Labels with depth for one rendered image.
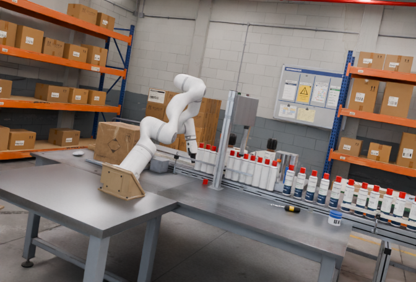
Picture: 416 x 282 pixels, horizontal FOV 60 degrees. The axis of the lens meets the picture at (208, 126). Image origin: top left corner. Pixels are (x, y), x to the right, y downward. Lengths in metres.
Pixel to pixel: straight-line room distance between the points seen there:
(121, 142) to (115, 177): 0.61
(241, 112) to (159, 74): 5.86
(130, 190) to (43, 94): 4.37
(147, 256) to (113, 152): 0.76
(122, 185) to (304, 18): 5.75
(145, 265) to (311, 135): 5.06
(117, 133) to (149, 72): 5.79
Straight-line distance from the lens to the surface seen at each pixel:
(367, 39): 6.90
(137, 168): 2.02
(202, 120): 5.94
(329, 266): 1.90
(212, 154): 2.61
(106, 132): 2.63
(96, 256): 1.66
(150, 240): 2.25
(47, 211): 1.78
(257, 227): 1.90
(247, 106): 2.42
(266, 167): 2.48
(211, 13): 7.80
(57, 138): 6.50
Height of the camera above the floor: 1.44
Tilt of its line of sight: 5 degrees down
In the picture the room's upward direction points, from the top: 10 degrees clockwise
